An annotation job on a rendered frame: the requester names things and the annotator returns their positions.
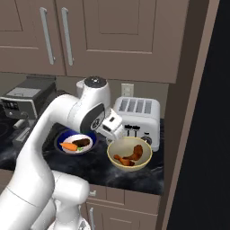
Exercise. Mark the brown chicken drumstick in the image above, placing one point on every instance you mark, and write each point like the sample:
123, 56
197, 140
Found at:
137, 151
123, 160

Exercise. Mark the white toaster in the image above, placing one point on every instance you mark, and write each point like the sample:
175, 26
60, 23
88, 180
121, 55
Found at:
140, 116

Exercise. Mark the brown sweet potato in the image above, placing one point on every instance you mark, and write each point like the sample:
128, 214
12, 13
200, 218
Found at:
82, 142

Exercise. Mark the blue bowl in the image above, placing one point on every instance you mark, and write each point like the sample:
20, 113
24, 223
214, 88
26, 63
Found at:
61, 138

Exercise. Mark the brown tall side panel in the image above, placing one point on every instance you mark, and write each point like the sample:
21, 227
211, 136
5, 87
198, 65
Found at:
179, 104

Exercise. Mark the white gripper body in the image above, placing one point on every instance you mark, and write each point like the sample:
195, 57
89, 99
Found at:
114, 133

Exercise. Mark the brown base cupboard door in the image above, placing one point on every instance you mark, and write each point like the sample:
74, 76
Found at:
119, 218

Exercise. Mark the brown drawer front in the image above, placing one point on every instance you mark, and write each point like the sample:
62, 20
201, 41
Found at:
100, 192
134, 201

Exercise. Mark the yellow bowl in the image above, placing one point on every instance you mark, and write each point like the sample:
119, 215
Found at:
119, 148

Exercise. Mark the black and silver coffee machine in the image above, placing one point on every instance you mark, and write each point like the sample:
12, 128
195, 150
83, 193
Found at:
27, 99

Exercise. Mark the black fridge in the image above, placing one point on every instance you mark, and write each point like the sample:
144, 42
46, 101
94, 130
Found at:
206, 134

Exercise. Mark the brown wall cupboard door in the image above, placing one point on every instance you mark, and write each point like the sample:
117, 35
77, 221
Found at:
18, 36
125, 36

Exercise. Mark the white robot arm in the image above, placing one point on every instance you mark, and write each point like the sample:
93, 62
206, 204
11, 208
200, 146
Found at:
36, 155

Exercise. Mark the orange carrot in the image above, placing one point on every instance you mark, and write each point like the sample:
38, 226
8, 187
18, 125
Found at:
69, 146

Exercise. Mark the white wall socket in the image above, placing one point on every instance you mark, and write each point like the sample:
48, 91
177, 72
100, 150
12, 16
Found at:
127, 90

